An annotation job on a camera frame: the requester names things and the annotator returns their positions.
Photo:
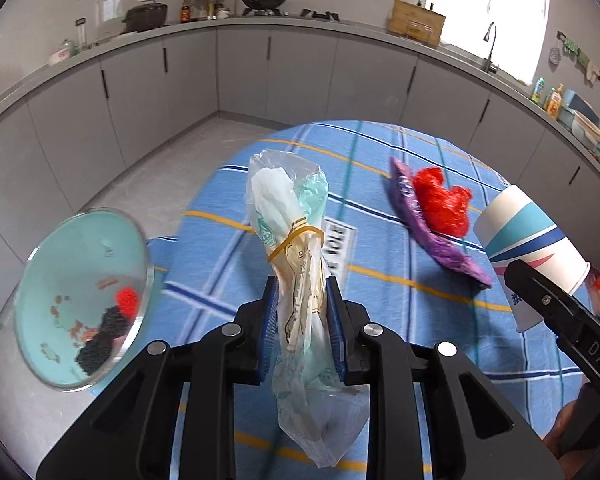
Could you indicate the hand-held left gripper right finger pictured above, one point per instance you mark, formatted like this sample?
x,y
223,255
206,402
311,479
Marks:
x,y
334,332

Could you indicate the wall hook rack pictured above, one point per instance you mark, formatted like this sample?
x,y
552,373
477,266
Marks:
x,y
580,52

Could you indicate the black cooking pot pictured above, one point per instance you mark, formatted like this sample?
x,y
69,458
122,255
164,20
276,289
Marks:
x,y
145,16

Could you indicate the purple mesh scrubber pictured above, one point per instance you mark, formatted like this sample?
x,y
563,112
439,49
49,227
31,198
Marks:
x,y
440,250

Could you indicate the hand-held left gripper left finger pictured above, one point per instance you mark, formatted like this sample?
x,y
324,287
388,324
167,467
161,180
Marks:
x,y
269,332

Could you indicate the striped paper cup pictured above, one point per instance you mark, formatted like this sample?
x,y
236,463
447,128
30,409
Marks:
x,y
525,240

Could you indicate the clear glass bottle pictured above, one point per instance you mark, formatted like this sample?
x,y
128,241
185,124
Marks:
x,y
81,35

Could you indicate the black mesh scrubber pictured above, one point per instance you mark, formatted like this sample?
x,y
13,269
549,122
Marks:
x,y
100,345

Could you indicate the pink white box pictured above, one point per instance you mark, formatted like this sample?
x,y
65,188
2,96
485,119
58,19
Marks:
x,y
60,56

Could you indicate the grey kitchen cabinets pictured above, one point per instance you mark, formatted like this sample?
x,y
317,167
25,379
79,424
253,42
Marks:
x,y
290,75

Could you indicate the green detergent bottle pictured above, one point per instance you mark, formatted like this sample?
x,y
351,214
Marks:
x,y
538,91

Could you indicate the metal kitchen faucet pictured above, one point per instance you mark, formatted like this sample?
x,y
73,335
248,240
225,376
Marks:
x,y
490,50

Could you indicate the yellow rubber band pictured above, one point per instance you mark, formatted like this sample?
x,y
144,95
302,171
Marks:
x,y
310,232

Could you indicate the dark sauce bottle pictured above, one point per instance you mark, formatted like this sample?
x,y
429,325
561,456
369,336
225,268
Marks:
x,y
185,12

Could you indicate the blue plastic container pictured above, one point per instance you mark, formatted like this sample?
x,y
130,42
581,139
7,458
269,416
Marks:
x,y
582,115

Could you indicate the black gas stove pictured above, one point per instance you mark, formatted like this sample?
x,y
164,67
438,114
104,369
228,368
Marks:
x,y
320,15

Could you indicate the red mesh scrubber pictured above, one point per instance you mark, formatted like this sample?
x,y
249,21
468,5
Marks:
x,y
128,301

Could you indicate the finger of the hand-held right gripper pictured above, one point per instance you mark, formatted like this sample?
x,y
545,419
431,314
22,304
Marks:
x,y
535,292

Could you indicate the blue striped tablecloth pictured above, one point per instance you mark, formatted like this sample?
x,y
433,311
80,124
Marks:
x,y
405,335

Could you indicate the person's right hand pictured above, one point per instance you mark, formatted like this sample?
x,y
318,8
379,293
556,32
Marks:
x,y
560,435

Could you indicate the red cellophane wrap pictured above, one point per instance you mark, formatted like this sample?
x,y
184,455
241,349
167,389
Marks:
x,y
440,205

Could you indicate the yellow detergent bottle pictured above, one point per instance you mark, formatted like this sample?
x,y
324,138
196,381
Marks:
x,y
555,101

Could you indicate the bright window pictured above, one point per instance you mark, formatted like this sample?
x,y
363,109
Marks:
x,y
485,5

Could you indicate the clear plastic bag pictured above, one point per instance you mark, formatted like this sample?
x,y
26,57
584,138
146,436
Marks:
x,y
300,260

